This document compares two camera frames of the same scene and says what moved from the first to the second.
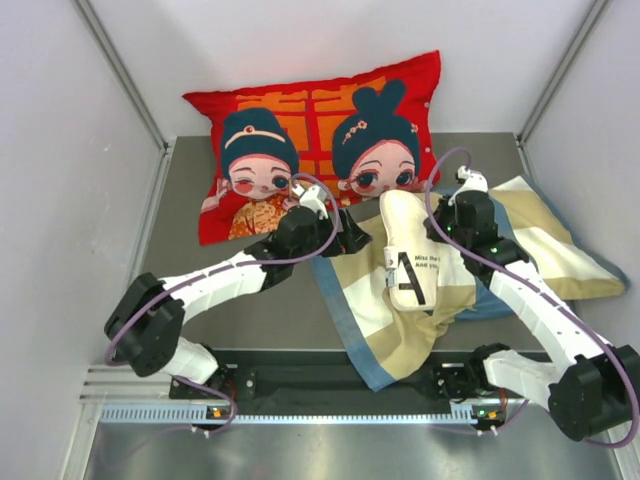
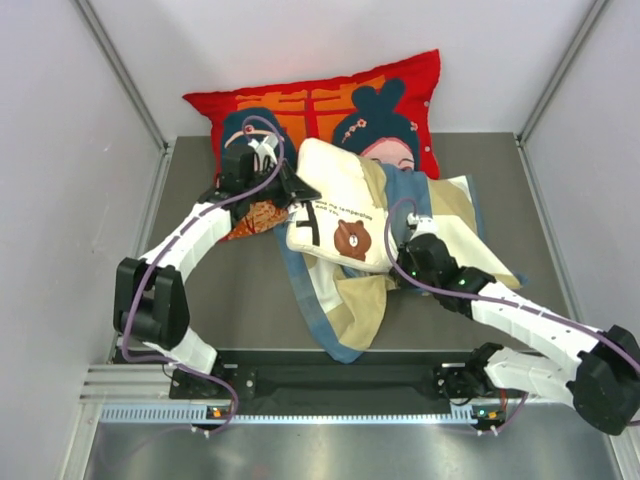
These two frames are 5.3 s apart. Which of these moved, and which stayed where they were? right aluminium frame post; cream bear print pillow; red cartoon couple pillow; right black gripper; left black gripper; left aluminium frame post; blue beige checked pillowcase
Moved: cream bear print pillow; right black gripper; blue beige checked pillowcase; left black gripper
Stayed: left aluminium frame post; red cartoon couple pillow; right aluminium frame post
